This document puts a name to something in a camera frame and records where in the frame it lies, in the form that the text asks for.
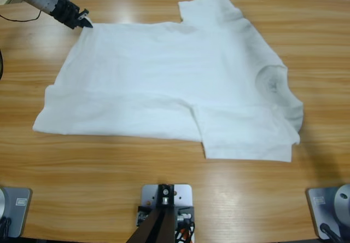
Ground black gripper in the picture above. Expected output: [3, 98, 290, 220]
[50, 0, 94, 31]

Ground white t-shirt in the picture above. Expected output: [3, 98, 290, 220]
[32, 0, 304, 163]

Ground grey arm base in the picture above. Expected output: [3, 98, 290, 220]
[305, 183, 350, 240]
[0, 187, 33, 238]

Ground white mounting block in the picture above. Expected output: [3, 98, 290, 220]
[141, 183, 194, 209]

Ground silver cylindrical fitting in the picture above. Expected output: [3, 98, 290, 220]
[136, 211, 150, 225]
[177, 212, 193, 224]

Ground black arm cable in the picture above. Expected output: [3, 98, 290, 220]
[0, 0, 42, 23]

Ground black base cable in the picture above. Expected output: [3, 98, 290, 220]
[319, 223, 341, 243]
[0, 216, 12, 239]

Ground orange and black cables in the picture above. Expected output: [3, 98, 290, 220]
[174, 221, 196, 243]

